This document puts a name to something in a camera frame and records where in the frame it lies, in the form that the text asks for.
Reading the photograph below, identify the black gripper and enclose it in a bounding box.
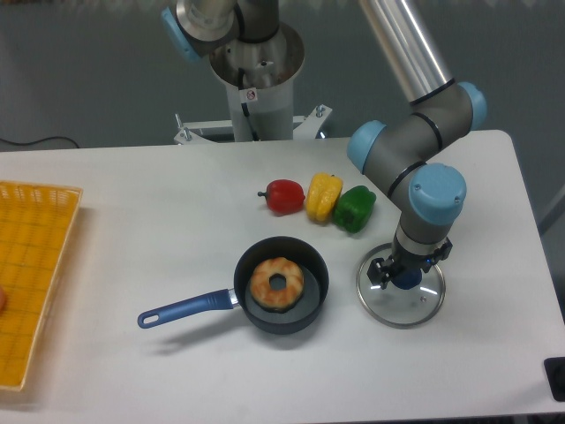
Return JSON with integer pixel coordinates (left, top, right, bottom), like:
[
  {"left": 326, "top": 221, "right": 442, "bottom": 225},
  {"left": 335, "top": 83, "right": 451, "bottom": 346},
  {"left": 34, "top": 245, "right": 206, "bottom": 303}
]
[{"left": 366, "top": 237, "right": 453, "bottom": 290}]

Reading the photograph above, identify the glass pot lid blue knob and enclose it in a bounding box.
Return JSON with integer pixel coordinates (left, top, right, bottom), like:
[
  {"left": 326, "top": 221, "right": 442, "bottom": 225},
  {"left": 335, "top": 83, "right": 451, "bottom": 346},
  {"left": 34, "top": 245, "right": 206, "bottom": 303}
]
[{"left": 357, "top": 243, "right": 446, "bottom": 329}]

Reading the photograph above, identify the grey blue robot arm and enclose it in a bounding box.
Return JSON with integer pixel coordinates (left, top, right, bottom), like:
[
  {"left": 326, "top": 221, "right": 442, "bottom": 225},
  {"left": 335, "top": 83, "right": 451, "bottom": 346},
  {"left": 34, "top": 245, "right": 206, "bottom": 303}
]
[{"left": 162, "top": 1, "right": 487, "bottom": 288}]

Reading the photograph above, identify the green toy bell pepper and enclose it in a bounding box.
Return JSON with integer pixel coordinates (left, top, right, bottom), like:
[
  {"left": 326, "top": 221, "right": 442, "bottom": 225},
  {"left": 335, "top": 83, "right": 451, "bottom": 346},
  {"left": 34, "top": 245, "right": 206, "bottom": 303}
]
[{"left": 332, "top": 185, "right": 377, "bottom": 234}]

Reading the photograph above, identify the yellow toy bell pepper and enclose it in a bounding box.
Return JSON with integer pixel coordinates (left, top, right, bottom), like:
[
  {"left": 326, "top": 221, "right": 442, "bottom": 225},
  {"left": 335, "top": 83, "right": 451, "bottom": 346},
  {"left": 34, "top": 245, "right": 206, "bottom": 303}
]
[{"left": 305, "top": 172, "right": 343, "bottom": 223}]

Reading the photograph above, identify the glazed toy donut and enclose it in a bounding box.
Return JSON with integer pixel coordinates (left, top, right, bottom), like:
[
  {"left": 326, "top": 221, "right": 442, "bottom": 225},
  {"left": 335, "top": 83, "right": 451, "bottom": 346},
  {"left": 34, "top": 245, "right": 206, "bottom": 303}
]
[{"left": 249, "top": 257, "right": 305, "bottom": 311}]

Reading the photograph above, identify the red toy bell pepper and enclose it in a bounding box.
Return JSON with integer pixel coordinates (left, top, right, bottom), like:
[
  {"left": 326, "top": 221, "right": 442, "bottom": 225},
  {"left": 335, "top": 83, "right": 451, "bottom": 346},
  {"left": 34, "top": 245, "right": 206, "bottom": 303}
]
[{"left": 257, "top": 179, "right": 305, "bottom": 216}]

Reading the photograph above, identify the black device at table edge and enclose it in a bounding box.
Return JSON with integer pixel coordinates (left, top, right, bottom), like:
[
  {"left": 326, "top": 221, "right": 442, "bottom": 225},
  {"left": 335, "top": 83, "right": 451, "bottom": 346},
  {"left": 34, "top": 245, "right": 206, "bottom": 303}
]
[{"left": 544, "top": 357, "right": 565, "bottom": 402}]

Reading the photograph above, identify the yellow woven basket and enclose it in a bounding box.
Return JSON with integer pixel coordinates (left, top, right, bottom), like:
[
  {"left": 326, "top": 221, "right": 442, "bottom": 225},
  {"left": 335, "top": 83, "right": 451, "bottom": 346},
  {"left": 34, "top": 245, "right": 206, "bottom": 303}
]
[{"left": 1, "top": 181, "right": 83, "bottom": 391}]

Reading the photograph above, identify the dark saucepan blue handle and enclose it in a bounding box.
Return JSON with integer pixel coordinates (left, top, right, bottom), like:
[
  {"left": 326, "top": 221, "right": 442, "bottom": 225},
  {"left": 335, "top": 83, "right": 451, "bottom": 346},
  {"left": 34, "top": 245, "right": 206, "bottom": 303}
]
[{"left": 138, "top": 236, "right": 329, "bottom": 335}]

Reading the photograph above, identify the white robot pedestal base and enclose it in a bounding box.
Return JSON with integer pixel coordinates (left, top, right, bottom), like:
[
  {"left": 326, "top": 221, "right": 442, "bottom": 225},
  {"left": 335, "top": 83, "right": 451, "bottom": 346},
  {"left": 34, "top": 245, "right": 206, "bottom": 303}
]
[{"left": 174, "top": 23, "right": 332, "bottom": 145}]

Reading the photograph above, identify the black cable on floor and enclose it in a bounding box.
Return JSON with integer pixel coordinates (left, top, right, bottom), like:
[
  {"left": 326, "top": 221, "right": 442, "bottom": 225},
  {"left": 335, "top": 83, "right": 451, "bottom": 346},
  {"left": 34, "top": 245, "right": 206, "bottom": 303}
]
[{"left": 0, "top": 135, "right": 80, "bottom": 149}]

